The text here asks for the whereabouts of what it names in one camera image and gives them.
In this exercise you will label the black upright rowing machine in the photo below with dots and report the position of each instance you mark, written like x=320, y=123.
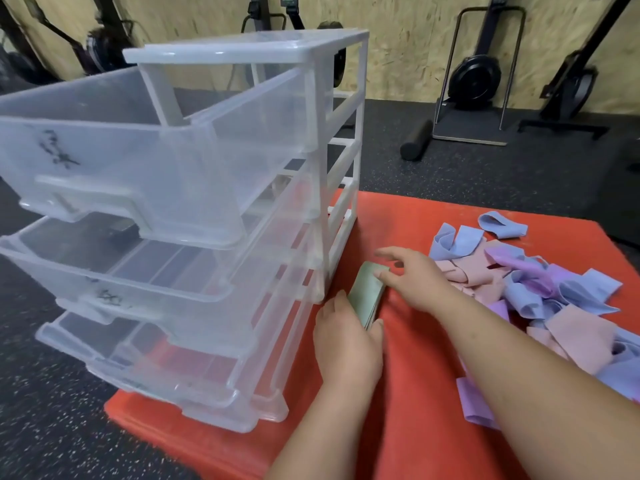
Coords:
x=575, y=84

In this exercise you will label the red soft plyo box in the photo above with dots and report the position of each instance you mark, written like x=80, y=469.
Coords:
x=415, y=374

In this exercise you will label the black ski machine with stand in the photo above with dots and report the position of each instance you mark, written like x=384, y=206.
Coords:
x=475, y=79

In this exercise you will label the pile of mixed resistance bands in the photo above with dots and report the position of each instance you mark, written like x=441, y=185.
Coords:
x=580, y=334

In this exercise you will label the person's right hand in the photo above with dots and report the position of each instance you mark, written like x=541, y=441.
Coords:
x=420, y=282

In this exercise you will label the translucent plastic drawer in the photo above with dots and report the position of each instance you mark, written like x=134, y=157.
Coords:
x=175, y=169
x=150, y=274
x=165, y=364
x=220, y=409

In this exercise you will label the person's left hand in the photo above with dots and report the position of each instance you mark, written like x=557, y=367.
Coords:
x=345, y=349

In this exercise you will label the stack of green bands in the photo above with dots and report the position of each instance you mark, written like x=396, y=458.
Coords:
x=365, y=289

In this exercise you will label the person's right forearm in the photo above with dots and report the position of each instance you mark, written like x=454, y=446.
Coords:
x=540, y=394

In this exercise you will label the clear plastic drawer unit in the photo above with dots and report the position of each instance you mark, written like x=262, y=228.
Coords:
x=250, y=47

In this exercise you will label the black foam roller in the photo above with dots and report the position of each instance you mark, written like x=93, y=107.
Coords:
x=416, y=140

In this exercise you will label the person's left forearm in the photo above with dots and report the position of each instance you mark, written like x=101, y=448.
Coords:
x=320, y=439

